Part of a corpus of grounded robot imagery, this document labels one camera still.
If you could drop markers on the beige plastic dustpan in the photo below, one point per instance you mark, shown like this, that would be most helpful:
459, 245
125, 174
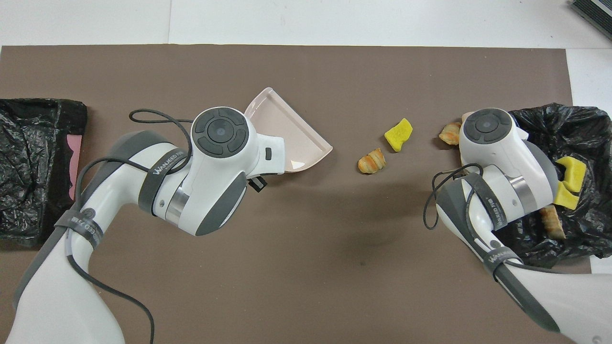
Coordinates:
287, 129

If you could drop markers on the black plastic trash bag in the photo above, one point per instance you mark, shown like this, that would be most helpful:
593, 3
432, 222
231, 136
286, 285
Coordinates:
588, 224
28, 191

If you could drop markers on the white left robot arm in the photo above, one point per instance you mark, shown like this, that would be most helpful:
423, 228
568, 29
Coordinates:
215, 157

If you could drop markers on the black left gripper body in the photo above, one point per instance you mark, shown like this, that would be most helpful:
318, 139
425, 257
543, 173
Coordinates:
257, 184

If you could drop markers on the pink plastic bin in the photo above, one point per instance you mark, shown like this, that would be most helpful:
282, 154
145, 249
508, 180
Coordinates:
74, 157

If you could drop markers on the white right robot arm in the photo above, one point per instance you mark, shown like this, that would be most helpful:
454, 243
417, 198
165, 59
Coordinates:
492, 138

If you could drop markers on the striped croissant piece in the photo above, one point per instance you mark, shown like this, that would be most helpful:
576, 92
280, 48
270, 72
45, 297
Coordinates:
553, 223
449, 133
371, 162

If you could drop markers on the dark ribbed box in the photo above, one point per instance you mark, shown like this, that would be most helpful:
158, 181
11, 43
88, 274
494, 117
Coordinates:
597, 12

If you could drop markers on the brown table mat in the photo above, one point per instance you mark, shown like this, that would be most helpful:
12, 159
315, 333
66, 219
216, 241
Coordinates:
311, 286

